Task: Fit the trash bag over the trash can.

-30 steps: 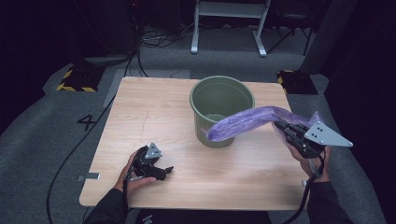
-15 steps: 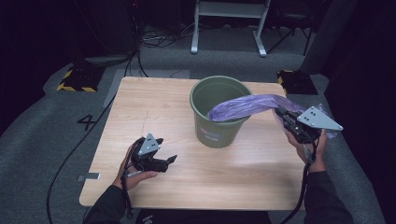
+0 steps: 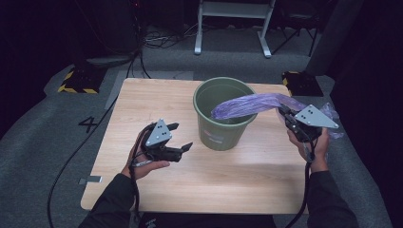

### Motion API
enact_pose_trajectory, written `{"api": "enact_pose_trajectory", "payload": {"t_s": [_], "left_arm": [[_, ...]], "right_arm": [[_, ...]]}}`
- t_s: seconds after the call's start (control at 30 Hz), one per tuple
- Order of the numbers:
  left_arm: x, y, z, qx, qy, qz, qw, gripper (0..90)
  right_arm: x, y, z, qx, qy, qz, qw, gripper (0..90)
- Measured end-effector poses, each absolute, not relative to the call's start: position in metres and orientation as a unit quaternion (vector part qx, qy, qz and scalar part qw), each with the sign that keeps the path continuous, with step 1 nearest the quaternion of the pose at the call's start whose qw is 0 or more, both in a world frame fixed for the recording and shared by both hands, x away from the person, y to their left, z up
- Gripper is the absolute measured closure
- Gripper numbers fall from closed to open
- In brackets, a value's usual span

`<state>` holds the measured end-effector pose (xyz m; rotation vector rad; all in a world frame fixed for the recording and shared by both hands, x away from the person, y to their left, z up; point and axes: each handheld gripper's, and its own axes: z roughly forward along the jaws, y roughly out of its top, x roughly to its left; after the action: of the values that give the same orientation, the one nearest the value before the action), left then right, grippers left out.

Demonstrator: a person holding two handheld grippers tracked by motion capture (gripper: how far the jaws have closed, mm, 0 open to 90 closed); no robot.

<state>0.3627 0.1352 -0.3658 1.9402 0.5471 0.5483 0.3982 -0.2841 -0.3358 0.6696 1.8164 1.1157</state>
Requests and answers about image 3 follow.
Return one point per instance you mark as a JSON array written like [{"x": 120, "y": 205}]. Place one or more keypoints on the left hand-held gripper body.
[{"x": 158, "y": 136}]

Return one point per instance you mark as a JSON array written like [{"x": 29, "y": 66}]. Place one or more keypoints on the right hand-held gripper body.
[{"x": 312, "y": 118}]

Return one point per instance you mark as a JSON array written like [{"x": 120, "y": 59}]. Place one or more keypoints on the green plastic bin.
[{"x": 218, "y": 136}]

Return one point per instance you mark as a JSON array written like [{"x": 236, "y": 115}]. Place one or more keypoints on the purple plastic bag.
[{"x": 247, "y": 106}]

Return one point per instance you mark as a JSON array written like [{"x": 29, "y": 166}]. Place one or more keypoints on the person's left hand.
[{"x": 142, "y": 164}]

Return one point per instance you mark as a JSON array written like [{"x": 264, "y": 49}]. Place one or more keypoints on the person's right hand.
[{"x": 320, "y": 152}]

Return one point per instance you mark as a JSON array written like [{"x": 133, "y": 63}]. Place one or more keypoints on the black yellow striped base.
[
  {"x": 82, "y": 80},
  {"x": 302, "y": 84}
]

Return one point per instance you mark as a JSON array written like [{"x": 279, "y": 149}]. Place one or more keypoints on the grey tape strip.
[{"x": 92, "y": 180}]

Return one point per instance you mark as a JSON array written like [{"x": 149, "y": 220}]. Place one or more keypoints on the black tripod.
[{"x": 297, "y": 25}]

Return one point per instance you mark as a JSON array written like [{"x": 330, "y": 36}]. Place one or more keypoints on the grey column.
[{"x": 335, "y": 34}]

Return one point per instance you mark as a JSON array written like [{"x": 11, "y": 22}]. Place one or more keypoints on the white metal stand frame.
[{"x": 233, "y": 9}]

